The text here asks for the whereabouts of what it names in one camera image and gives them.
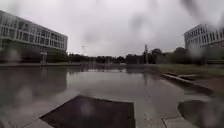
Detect wet grey paved plaza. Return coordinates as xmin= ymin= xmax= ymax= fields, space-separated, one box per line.
xmin=0 ymin=64 xmax=224 ymax=128

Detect pale pole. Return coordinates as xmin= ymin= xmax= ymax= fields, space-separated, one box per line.
xmin=144 ymin=44 xmax=149 ymax=65

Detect row of dark trees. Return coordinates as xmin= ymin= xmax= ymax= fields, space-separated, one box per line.
xmin=46 ymin=46 xmax=224 ymax=66

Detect square dark ground cover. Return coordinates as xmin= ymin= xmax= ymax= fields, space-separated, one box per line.
xmin=39 ymin=94 xmax=137 ymax=128

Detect low stone kerb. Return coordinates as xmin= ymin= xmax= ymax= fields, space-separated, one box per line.
xmin=161 ymin=71 xmax=224 ymax=96

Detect large grey glass building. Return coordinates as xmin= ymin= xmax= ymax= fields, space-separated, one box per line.
xmin=0 ymin=9 xmax=69 ymax=64

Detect pale grid-window building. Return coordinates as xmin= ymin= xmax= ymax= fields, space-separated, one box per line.
xmin=183 ymin=23 xmax=224 ymax=61

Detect round dark manhole cover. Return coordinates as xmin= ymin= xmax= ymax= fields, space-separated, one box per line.
xmin=177 ymin=98 xmax=224 ymax=128

